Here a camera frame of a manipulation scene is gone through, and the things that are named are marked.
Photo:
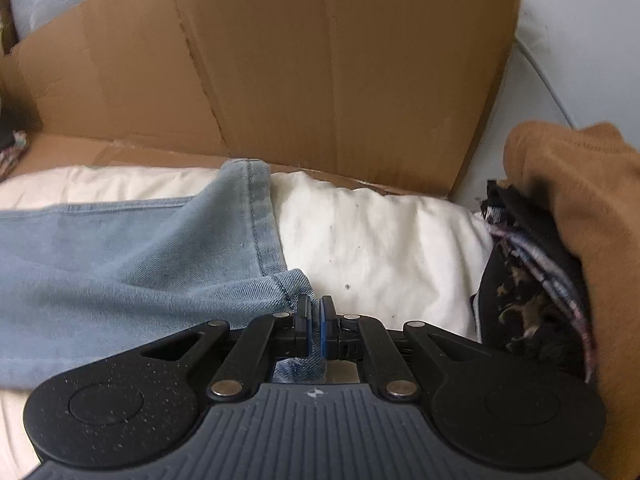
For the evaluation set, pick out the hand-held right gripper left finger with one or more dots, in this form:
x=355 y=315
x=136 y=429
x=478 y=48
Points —
x=302 y=327

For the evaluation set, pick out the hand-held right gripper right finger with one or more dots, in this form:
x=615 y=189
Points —
x=327 y=327

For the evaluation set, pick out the light blue denim pants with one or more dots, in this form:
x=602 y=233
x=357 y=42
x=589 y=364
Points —
x=125 y=270

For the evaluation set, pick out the cream bear print bed sheet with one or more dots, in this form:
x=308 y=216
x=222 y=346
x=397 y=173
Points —
x=390 y=250

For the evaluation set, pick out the flattened cardboard sheet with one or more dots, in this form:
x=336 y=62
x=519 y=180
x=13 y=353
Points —
x=300 y=60

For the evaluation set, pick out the colourful patterned cloth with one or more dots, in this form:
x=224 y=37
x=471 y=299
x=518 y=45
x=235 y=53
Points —
x=10 y=155

